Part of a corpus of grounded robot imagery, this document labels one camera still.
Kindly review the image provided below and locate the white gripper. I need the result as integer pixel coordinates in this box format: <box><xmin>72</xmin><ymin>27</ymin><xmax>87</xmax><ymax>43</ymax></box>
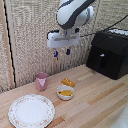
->
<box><xmin>46</xmin><ymin>29</ymin><xmax>81</xmax><ymax>59</ymax></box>

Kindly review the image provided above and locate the white patterned-rim plate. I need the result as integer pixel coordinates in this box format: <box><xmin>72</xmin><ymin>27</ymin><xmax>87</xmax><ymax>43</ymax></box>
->
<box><xmin>7</xmin><ymin>93</ymin><xmax>56</xmax><ymax>128</ymax></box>

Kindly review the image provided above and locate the pink cup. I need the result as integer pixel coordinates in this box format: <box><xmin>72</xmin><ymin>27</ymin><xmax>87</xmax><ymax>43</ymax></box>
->
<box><xmin>35</xmin><ymin>72</ymin><xmax>48</xmax><ymax>92</ymax></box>

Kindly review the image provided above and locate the yellow food piece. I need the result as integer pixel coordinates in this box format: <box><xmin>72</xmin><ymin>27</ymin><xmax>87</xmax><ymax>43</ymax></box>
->
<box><xmin>58</xmin><ymin>89</ymin><xmax>74</xmax><ymax>97</ymax></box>

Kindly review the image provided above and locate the white bowl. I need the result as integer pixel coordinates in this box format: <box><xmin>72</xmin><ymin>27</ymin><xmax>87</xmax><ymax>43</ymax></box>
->
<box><xmin>56</xmin><ymin>84</ymin><xmax>75</xmax><ymax>101</ymax></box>

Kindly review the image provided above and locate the black box appliance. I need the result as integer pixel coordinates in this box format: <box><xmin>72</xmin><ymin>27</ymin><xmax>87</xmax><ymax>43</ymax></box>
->
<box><xmin>85</xmin><ymin>30</ymin><xmax>128</xmax><ymax>81</ymax></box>

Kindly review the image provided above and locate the white device with keys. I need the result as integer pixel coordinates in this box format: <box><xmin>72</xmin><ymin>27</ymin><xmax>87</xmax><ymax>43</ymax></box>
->
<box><xmin>107</xmin><ymin>28</ymin><xmax>128</xmax><ymax>38</ymax></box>

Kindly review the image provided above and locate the black cable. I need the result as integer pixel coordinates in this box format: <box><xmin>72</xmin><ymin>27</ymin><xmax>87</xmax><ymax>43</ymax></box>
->
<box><xmin>79</xmin><ymin>14</ymin><xmax>128</xmax><ymax>38</ymax></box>

